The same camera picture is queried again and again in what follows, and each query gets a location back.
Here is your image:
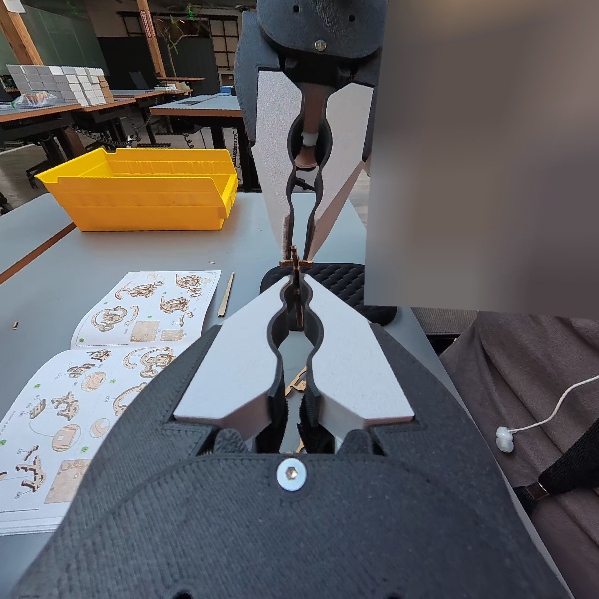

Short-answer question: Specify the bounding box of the wood-edged grey desk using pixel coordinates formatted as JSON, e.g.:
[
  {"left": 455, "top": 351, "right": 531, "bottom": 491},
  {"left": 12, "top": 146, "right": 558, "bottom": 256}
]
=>
[
  {"left": 0, "top": 98, "right": 136, "bottom": 155},
  {"left": 150, "top": 93, "right": 244, "bottom": 192}
]

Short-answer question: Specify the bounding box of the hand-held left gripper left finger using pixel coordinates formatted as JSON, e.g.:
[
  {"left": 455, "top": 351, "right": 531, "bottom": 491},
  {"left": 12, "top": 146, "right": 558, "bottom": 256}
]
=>
[{"left": 172, "top": 276, "right": 292, "bottom": 441}]

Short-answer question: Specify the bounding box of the assembly instruction booklet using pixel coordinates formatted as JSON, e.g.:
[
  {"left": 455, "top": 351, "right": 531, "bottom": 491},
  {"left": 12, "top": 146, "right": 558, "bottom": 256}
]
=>
[{"left": 0, "top": 269, "right": 222, "bottom": 536}]

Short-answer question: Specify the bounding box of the clear plastic bag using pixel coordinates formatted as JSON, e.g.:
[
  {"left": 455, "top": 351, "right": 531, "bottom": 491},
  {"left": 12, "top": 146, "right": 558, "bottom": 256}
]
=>
[{"left": 12, "top": 91, "right": 58, "bottom": 110}]

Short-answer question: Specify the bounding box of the yellow plastic bin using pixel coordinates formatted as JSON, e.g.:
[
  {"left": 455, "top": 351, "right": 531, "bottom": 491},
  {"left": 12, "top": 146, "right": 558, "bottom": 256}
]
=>
[{"left": 35, "top": 147, "right": 239, "bottom": 233}]

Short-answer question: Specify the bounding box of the wooden model part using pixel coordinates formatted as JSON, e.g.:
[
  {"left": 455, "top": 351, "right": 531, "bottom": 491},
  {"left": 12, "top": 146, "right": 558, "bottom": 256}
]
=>
[{"left": 289, "top": 246, "right": 306, "bottom": 331}]

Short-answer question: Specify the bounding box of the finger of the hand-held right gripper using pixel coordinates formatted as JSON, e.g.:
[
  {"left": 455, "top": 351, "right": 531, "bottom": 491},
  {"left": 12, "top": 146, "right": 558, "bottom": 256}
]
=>
[
  {"left": 304, "top": 82, "right": 376, "bottom": 261},
  {"left": 251, "top": 66, "right": 304, "bottom": 254}
]

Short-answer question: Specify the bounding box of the bare potted tree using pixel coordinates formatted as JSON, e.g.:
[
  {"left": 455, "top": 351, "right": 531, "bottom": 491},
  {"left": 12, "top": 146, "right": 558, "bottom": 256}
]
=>
[{"left": 158, "top": 13, "right": 198, "bottom": 79}]

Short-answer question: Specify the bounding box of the person's grey clothing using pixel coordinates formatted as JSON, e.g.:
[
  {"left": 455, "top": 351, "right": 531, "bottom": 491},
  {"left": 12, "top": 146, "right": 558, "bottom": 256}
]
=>
[{"left": 440, "top": 310, "right": 599, "bottom": 599}]

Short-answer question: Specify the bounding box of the stack of grey white boxes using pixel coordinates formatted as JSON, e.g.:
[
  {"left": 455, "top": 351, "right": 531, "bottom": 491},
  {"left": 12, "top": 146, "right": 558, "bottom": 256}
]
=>
[{"left": 6, "top": 65, "right": 114, "bottom": 107}]

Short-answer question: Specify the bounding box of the thin wooden stick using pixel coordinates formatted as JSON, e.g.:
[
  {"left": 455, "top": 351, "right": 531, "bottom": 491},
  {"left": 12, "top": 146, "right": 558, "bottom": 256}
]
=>
[{"left": 217, "top": 271, "right": 236, "bottom": 319}]

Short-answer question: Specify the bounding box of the white earbud cable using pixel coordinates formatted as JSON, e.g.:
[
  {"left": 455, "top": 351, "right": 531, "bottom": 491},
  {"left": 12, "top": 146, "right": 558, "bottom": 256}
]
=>
[{"left": 495, "top": 373, "right": 599, "bottom": 454}]

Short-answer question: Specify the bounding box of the black strap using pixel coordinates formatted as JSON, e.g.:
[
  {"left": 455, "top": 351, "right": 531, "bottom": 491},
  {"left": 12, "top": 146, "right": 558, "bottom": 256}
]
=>
[{"left": 512, "top": 414, "right": 599, "bottom": 518}]

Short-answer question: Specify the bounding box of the person's right hand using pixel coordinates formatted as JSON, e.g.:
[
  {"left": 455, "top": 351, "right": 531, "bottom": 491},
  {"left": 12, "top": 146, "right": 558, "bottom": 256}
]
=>
[{"left": 290, "top": 85, "right": 333, "bottom": 170}]

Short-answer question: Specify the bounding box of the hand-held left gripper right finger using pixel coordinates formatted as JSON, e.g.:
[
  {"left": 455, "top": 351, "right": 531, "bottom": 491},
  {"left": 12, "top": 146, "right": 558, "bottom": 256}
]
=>
[{"left": 304, "top": 274, "right": 417, "bottom": 437}]

